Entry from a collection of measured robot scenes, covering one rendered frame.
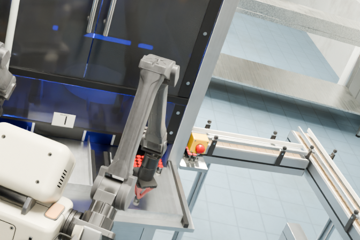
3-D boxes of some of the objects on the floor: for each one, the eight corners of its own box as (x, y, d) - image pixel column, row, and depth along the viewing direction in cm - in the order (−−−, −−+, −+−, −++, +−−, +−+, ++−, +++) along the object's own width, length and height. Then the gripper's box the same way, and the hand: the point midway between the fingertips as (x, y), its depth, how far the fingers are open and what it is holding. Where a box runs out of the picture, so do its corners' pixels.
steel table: (364, 140, 535) (415, 46, 488) (166, 91, 498) (201, -16, 451) (339, 103, 604) (383, 17, 557) (164, 58, 567) (195, -38, 520)
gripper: (136, 155, 191) (125, 187, 199) (145, 174, 184) (134, 206, 191) (152, 155, 195) (141, 186, 202) (163, 173, 187) (150, 205, 195)
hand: (138, 194), depth 196 cm, fingers closed, pressing on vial
